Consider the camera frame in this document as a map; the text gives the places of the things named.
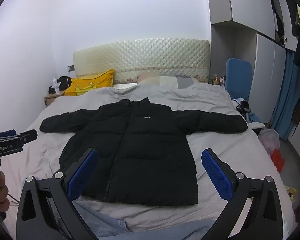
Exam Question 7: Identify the red plastic bag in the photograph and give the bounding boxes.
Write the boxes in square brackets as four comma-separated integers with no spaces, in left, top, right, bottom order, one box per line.
[270,149,285,172]

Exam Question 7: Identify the clear plastic bag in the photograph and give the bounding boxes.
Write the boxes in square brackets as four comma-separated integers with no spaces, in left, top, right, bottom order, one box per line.
[258,129,280,155]

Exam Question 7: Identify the cream quilted pillow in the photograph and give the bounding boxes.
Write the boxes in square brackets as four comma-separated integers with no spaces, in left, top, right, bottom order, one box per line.
[73,38,211,85]

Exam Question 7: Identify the grey white wardrobe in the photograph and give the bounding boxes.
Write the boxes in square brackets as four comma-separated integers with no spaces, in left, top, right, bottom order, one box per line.
[205,0,300,130]

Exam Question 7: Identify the wooden nightstand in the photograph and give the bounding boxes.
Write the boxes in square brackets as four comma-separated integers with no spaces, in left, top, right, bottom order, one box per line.
[44,90,67,108]

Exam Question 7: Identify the cluster of small bottles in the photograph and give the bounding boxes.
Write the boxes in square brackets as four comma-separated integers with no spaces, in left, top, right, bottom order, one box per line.
[210,74,227,85]

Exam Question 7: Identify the blue cloth on cabinet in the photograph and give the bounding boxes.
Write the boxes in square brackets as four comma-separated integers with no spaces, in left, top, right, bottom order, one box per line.
[225,57,253,100]

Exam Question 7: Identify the grey patchwork pillow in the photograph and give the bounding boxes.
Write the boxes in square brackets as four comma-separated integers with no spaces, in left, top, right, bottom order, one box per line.
[136,74,203,90]

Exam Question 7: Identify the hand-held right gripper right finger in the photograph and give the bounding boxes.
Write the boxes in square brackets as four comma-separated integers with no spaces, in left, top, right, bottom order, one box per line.
[201,148,283,240]

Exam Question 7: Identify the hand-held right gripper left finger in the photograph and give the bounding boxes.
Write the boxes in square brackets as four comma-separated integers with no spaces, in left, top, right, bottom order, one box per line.
[16,148,99,240]

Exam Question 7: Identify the black bag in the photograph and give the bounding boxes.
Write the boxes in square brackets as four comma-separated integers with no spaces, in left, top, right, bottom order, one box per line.
[49,76,73,95]

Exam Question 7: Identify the grey bed sheet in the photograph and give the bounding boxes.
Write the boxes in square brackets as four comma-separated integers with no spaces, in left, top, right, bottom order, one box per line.
[0,81,298,240]

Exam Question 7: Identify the white plastic bottle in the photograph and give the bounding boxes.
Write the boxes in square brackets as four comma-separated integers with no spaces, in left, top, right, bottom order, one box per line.
[52,77,60,95]

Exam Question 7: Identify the person's blue jeans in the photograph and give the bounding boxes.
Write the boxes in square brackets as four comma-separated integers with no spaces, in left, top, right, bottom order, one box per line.
[72,200,220,240]

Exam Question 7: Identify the yellow printed pillow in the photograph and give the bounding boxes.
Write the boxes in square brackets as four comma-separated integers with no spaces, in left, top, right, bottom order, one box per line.
[64,69,115,97]

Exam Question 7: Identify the black puffer jacket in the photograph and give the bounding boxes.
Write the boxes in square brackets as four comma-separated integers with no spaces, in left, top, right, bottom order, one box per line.
[39,98,248,205]

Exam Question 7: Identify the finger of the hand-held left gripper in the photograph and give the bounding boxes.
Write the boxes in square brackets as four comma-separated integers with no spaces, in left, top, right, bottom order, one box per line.
[16,129,38,145]
[0,129,17,138]

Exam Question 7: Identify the black red device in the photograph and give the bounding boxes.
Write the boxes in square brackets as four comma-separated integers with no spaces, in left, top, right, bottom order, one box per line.
[236,100,252,114]

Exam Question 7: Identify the blue curtain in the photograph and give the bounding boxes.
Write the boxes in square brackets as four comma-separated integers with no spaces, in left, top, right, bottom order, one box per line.
[269,50,300,140]

